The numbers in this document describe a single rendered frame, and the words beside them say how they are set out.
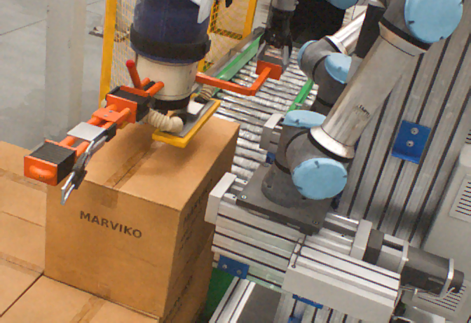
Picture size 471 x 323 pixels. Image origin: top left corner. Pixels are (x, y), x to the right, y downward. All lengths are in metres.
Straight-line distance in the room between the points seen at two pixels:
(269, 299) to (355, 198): 0.90
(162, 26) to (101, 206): 0.52
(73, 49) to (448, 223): 2.21
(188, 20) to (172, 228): 0.56
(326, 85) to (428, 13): 0.74
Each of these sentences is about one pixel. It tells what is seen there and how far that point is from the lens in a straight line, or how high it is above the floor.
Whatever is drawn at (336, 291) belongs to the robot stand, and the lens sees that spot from 1.44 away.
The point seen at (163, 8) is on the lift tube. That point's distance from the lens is 1.59.
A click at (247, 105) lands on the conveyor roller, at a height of 0.54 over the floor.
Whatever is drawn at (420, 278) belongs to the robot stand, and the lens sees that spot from 1.57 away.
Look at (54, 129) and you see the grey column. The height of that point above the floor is 0.19.
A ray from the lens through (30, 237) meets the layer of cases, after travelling 2.07.
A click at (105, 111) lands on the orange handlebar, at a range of 1.46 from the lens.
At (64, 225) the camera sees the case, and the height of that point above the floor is 0.76.
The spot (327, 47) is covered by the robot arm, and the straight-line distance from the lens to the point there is 1.98.
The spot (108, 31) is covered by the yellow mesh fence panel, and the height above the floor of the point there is 0.65.
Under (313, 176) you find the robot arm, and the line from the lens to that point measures 1.28.
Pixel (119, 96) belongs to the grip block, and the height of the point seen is 1.19.
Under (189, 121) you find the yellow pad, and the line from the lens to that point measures 1.72.
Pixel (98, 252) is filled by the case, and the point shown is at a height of 0.71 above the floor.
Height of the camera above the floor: 1.84
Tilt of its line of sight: 28 degrees down
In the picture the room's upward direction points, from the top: 12 degrees clockwise
